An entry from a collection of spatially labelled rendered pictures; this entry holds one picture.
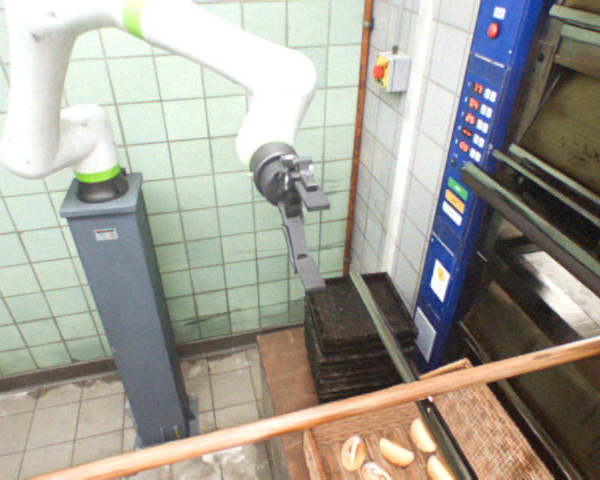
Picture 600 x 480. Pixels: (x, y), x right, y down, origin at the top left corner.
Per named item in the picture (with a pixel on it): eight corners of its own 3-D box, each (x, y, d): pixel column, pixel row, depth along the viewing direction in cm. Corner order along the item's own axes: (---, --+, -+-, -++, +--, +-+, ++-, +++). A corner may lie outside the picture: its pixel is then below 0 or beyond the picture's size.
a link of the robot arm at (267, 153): (245, 190, 84) (242, 143, 79) (306, 182, 87) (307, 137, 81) (251, 206, 80) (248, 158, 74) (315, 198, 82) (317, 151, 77)
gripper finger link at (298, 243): (278, 200, 73) (277, 203, 74) (291, 268, 70) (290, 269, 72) (302, 197, 74) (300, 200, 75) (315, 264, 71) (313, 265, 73)
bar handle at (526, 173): (481, 173, 96) (487, 174, 96) (605, 269, 69) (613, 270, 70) (493, 147, 93) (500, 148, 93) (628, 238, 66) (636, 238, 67)
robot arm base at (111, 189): (87, 164, 148) (83, 147, 144) (135, 161, 150) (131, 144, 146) (71, 205, 127) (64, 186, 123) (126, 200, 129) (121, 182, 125)
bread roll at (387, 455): (383, 435, 134) (377, 453, 133) (380, 437, 128) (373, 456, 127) (416, 451, 130) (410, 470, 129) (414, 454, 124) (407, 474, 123)
